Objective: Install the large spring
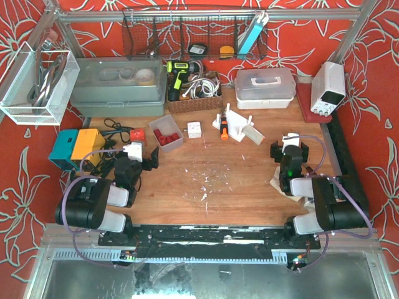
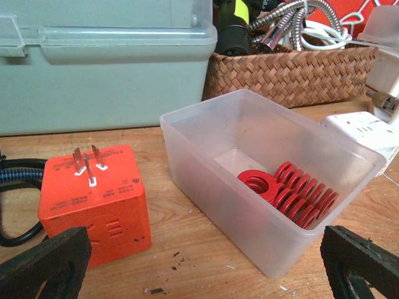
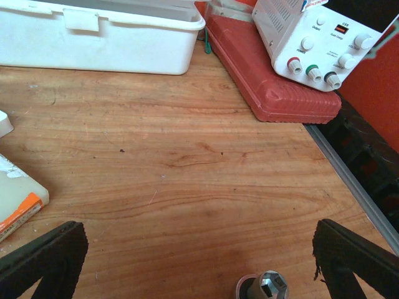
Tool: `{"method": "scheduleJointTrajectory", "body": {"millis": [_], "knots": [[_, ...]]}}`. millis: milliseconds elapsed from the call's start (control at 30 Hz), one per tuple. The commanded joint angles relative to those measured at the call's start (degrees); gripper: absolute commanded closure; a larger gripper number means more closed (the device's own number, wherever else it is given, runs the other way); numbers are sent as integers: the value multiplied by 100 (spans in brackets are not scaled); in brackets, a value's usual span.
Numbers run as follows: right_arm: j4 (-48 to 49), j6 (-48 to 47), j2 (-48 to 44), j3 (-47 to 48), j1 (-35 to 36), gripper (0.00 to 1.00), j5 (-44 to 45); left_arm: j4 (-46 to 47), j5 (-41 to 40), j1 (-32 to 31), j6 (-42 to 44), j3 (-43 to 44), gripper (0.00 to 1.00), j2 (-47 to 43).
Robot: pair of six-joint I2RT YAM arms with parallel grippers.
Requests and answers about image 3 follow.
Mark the white bench power supply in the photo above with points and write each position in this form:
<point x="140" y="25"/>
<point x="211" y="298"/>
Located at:
<point x="319" y="43"/>

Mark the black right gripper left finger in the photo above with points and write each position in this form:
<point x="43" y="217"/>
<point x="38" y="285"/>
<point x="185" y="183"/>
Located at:
<point x="53" y="260"/>

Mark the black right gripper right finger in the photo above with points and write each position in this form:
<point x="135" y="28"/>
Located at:
<point x="342" y="255"/>

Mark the red plastic tool case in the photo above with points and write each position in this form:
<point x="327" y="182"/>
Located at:
<point x="271" y="97"/>

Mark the white plastic storage box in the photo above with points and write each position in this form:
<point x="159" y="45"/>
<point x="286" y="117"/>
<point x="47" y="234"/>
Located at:
<point x="155" y="37"/>

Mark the translucent box with orange label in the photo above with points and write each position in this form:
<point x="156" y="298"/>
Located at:
<point x="21" y="197"/>

